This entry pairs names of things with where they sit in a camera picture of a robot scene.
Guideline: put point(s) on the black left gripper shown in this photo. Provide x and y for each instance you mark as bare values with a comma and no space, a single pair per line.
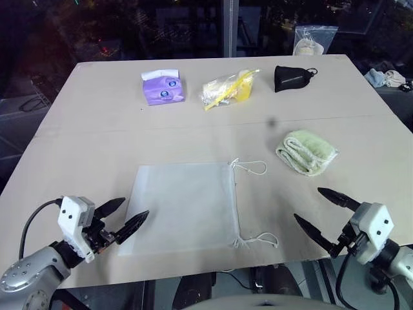
96,234

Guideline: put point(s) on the folded green towel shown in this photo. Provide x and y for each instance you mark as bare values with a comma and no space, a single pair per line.
306,148

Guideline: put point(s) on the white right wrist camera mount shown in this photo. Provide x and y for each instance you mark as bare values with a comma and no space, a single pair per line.
374,223

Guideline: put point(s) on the yellow zip bag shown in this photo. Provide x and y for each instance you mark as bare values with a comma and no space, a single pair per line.
229,88

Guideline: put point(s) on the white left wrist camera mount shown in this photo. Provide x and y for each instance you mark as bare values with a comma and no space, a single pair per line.
69,216

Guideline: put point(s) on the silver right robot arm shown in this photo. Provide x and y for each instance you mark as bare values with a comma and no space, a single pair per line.
403,261

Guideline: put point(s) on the beige cloth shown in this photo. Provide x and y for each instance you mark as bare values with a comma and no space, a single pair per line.
395,79

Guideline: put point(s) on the blue cloth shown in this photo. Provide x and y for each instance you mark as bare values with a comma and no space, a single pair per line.
375,77

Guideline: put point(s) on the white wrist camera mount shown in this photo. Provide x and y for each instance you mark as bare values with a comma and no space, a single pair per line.
69,216
374,223

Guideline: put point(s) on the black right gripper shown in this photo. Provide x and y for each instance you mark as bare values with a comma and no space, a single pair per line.
348,242

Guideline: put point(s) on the purple tissue pack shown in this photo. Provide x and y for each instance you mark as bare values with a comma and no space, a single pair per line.
163,90

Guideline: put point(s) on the light grey robot torso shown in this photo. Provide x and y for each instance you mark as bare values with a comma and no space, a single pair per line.
258,302

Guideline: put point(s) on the small black object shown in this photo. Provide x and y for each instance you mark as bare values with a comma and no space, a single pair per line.
406,86

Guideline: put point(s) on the black pouch with clip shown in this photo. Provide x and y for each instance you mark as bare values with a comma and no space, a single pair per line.
290,79

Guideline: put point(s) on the clear zip bag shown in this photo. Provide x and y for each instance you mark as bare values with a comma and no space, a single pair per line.
311,40

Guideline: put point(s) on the white vertical post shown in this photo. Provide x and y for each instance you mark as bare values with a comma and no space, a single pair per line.
231,27

